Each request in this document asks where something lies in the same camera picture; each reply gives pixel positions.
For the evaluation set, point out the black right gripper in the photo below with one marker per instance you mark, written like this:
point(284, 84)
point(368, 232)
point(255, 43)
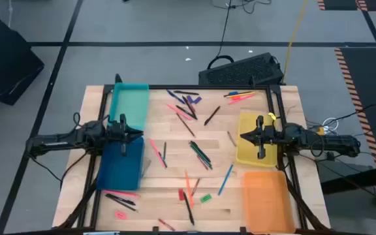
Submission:
point(269, 137)

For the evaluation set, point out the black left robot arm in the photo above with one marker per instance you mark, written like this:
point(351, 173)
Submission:
point(60, 140)

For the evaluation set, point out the orange plastic bin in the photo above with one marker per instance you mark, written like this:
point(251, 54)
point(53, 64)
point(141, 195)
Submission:
point(266, 202)

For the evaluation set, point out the blue ballpoint pen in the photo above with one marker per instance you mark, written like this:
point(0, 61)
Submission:
point(175, 97)

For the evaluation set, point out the large black box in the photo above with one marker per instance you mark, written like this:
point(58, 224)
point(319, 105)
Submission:
point(5, 62)

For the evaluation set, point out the yellow plug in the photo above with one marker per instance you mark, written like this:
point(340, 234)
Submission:
point(320, 131)

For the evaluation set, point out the black computer case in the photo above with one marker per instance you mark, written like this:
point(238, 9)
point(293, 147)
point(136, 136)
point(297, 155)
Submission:
point(240, 70)

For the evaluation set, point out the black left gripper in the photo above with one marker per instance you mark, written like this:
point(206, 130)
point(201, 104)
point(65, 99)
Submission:
point(117, 132)

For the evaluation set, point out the yellow plastic bin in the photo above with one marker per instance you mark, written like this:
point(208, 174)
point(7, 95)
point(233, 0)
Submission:
point(250, 153)

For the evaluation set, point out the pink eraser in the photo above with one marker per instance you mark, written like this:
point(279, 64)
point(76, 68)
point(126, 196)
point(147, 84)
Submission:
point(121, 215)

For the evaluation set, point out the red eraser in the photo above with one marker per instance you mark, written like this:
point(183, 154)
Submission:
point(181, 194)

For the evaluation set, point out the pink pencil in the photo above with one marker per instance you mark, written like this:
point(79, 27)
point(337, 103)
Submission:
point(121, 193)
point(241, 99)
point(178, 111)
point(157, 152)

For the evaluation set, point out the blue eraser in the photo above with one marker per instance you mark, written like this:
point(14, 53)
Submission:
point(197, 100)
point(190, 99)

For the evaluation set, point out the yellow tag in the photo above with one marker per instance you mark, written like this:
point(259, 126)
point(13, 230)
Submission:
point(272, 115)

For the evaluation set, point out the teal plastic bin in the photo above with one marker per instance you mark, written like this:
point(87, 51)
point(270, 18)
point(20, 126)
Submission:
point(129, 104)

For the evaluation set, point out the blue plastic bin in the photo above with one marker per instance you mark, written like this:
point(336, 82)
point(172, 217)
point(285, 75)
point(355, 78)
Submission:
point(119, 169)

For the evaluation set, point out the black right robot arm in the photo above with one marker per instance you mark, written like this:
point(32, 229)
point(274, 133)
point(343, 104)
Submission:
point(335, 142)

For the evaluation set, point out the black beam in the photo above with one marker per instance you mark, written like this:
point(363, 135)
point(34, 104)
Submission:
point(354, 178)

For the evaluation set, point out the blue pencil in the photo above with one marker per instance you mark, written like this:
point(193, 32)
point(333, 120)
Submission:
point(225, 179)

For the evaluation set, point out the dark green crayon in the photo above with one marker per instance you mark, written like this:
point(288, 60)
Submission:
point(164, 150)
point(162, 160)

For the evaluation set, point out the brown pencil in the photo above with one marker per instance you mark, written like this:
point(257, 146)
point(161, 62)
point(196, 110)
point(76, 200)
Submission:
point(185, 124)

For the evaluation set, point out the black mat orange striped edge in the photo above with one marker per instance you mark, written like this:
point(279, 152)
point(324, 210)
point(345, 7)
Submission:
point(344, 4)
point(361, 98)

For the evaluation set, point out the green eraser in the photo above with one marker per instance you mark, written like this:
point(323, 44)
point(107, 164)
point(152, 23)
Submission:
point(205, 198)

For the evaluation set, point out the yellow pencil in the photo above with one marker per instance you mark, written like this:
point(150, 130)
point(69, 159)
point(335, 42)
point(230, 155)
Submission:
point(245, 94)

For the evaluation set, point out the orange eraser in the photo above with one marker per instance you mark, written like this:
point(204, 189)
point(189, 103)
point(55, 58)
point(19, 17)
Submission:
point(236, 97)

